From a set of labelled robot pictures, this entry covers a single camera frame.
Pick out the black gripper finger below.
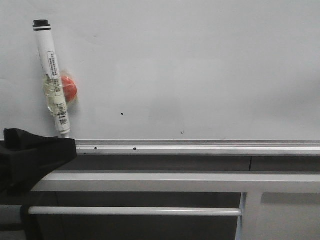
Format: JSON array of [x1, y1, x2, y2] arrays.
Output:
[[0, 128, 76, 195]]

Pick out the white whiteboard marker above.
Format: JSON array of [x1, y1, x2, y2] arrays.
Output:
[[33, 19, 71, 138]]

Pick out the red round magnet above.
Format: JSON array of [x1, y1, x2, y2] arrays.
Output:
[[61, 75, 78, 104]]

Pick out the white round rod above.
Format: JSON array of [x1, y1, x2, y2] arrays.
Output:
[[28, 206, 243, 217]]

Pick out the white metal crossbar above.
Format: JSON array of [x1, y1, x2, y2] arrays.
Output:
[[32, 171, 320, 193]]

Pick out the white whiteboard with aluminium frame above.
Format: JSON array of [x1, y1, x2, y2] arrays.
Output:
[[0, 0, 320, 155]]

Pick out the white vertical stand post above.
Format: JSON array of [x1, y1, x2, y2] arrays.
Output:
[[235, 192, 263, 240]]

